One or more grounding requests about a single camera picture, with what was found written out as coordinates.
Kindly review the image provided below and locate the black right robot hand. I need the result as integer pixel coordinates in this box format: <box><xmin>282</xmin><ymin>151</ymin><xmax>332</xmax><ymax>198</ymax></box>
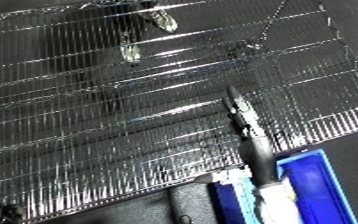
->
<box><xmin>219</xmin><ymin>84</ymin><xmax>279</xmax><ymax>188</ymax></box>

